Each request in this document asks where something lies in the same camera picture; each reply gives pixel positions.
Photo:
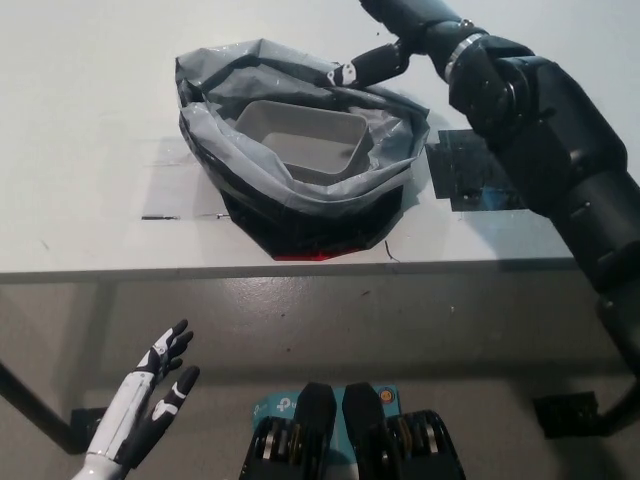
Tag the small grey rectangular basket container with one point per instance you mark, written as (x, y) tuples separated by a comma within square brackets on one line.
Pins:
[(310, 145)]

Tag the black slanted table leg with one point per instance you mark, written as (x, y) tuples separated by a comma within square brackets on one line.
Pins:
[(30, 400)]

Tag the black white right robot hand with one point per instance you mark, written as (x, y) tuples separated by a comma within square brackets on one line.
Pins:
[(430, 25)]

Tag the grey and black plastic bag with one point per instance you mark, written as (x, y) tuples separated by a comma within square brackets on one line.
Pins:
[(325, 220)]

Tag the teal router box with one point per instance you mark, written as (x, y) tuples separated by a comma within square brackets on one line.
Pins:
[(275, 407)]

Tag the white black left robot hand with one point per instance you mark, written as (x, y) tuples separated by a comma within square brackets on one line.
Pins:
[(137, 410)]

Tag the clear tape patch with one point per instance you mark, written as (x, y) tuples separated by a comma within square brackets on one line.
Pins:
[(165, 190)]

